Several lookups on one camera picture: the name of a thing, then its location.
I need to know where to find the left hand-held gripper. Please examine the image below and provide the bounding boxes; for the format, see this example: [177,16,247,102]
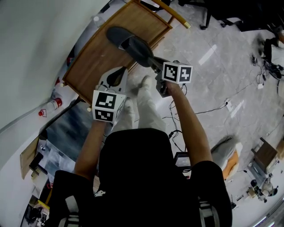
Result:
[92,66,129,124]

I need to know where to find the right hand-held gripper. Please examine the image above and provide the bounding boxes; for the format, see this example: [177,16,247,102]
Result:
[148,56,193,98]

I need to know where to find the dark grey slipper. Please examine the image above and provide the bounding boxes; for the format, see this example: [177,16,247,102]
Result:
[106,26,155,68]

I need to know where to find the person's left forearm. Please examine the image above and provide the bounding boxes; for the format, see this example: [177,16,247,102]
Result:
[74,121,114,178]

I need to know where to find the person's right forearm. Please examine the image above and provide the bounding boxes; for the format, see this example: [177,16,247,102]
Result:
[166,82,214,167]

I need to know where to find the person's right white shoe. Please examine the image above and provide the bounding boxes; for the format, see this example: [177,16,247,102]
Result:
[135,75,153,92]

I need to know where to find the low wooden table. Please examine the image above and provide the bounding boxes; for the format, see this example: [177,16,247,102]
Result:
[62,0,173,105]

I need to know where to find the person's white trouser legs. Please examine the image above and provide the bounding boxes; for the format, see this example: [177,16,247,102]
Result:
[110,85,167,135]

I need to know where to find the black office chair base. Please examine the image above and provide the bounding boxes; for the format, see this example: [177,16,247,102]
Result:
[177,0,215,31]

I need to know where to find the clear bottle with red label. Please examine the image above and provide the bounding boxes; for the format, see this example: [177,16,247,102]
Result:
[38,97,63,117]

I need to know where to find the white power strip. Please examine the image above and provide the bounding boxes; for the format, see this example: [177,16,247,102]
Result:
[224,99,234,112]

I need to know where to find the black tablet screen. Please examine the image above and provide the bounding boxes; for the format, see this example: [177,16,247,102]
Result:
[173,151,192,167]

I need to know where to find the person's black shirt torso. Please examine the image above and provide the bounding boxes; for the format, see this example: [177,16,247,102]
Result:
[47,128,233,227]

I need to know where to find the grey and orange cushion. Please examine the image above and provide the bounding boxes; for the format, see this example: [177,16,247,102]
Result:
[210,136,243,180]

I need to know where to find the brown cardboard sheet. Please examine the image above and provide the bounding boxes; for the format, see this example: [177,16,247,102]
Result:
[20,136,40,180]

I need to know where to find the small dark wooden stool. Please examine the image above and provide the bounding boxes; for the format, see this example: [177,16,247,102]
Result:
[251,137,280,174]

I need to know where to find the yellow wooden chair frame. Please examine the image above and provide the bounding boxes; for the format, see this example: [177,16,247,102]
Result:
[142,0,192,29]

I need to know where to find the black floor cable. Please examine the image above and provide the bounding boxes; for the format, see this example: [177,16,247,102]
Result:
[163,97,229,125]

